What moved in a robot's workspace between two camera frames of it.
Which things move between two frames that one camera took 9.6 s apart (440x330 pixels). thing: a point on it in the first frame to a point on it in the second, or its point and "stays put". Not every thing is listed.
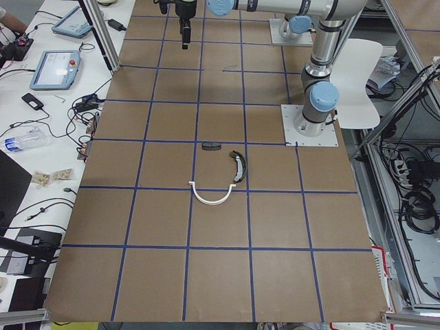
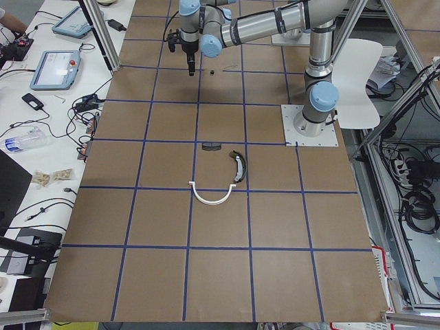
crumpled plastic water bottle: x=31 y=137 stays put
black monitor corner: x=14 y=181 stays put
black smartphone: x=32 y=101 stays put
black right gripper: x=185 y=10 to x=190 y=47
